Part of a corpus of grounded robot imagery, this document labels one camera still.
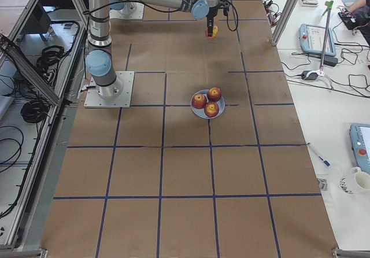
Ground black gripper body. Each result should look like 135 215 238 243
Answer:
206 0 231 28

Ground red yellow apple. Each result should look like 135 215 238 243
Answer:
205 25 219 39

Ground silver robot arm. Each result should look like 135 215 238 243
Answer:
85 0 231 106
110 0 137 14

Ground red apple on plate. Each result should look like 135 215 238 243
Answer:
203 102 219 117
191 93 207 109
207 87 222 102

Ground light blue plate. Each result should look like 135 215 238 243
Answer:
190 87 225 119

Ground teach pendant tablet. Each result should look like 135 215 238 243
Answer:
299 24 336 57

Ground long reach grabber tool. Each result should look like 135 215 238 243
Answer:
315 1 334 90

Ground black power adapter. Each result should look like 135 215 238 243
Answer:
323 55 338 67

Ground blue white pen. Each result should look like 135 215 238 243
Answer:
307 142 331 167

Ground white mug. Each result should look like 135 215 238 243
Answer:
339 167 369 194

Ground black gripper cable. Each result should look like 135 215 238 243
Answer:
199 0 239 32

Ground aluminium frame post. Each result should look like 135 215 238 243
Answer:
270 0 298 46

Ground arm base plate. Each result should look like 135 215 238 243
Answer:
110 3 144 20
84 71 135 108

